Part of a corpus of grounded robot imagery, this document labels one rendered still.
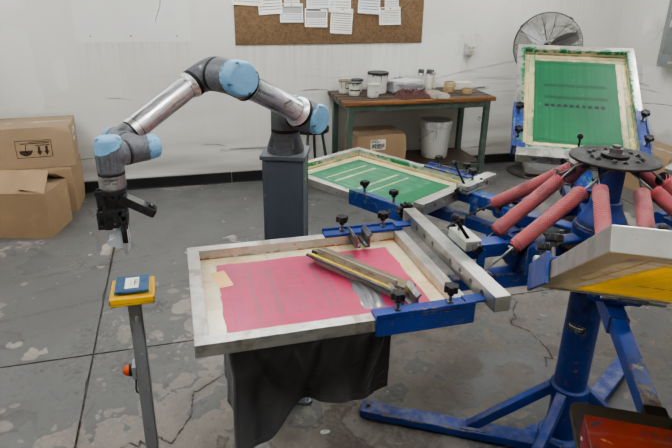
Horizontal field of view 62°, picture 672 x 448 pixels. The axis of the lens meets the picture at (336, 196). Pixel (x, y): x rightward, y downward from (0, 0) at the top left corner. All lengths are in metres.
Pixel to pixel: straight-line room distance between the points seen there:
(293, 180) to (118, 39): 3.33
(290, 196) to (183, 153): 3.30
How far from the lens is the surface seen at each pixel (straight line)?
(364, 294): 1.76
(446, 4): 5.95
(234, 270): 1.92
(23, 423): 3.04
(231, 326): 1.63
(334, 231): 2.07
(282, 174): 2.30
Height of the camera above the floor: 1.85
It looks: 21 degrees down
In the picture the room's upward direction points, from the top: 1 degrees clockwise
